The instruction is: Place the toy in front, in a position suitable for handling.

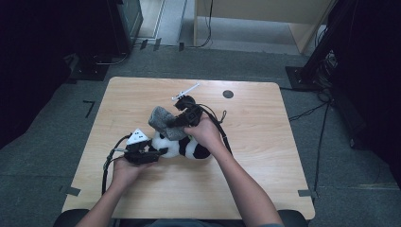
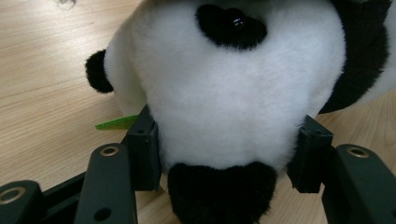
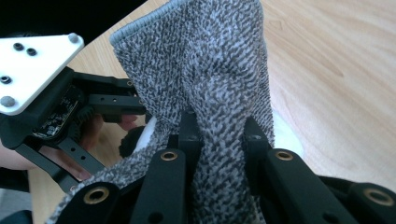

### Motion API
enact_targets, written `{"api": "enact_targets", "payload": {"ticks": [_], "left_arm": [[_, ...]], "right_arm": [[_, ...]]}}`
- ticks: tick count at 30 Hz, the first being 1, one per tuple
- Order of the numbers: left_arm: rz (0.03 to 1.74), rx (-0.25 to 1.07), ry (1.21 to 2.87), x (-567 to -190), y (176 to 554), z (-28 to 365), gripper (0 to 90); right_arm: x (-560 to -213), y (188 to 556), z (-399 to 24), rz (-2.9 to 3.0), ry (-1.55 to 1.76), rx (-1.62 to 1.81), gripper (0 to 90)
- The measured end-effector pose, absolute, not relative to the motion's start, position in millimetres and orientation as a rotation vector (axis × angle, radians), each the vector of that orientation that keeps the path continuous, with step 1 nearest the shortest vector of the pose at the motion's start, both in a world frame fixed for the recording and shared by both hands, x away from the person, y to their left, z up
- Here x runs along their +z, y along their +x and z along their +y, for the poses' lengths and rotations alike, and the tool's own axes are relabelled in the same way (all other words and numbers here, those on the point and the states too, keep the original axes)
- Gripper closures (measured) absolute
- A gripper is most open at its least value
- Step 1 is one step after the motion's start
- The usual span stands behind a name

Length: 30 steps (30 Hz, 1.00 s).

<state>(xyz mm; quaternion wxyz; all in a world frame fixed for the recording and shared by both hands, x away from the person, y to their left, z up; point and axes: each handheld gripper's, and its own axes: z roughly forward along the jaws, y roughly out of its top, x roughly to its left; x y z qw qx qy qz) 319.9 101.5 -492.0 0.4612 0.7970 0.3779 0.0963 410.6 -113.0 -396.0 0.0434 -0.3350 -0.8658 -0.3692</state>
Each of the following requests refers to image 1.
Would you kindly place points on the round dark table grommet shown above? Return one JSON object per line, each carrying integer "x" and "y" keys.
{"x": 228, "y": 94}

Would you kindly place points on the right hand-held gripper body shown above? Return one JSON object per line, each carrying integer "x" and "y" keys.
{"x": 190, "y": 113}

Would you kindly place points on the grey tape strip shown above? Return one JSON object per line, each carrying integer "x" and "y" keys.
{"x": 306, "y": 193}
{"x": 72, "y": 191}

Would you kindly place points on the black stand base plate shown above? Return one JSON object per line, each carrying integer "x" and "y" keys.
{"x": 90, "y": 71}

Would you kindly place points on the dark monitor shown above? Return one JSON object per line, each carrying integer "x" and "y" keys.
{"x": 126, "y": 25}

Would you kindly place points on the person's right hand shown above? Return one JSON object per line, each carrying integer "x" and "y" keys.
{"x": 206, "y": 134}

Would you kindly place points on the panda plush toy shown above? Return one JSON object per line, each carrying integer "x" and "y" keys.
{"x": 167, "y": 145}

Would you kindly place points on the grey cloth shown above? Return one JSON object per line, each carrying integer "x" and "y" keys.
{"x": 162, "y": 119}

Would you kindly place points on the light wooden desk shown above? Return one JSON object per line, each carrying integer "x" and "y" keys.
{"x": 252, "y": 8}

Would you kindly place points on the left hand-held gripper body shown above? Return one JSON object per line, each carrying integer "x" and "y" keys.
{"x": 138, "y": 151}

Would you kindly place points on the black metal stand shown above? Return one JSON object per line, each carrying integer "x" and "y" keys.
{"x": 315, "y": 53}

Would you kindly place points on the person's left hand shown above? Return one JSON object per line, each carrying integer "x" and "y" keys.
{"x": 126, "y": 173}

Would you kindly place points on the dark curtain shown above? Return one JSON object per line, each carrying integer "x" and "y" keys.
{"x": 372, "y": 78}
{"x": 31, "y": 63}

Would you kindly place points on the dark floor tape strip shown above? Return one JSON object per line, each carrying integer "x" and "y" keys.
{"x": 181, "y": 46}
{"x": 157, "y": 44}
{"x": 143, "y": 44}

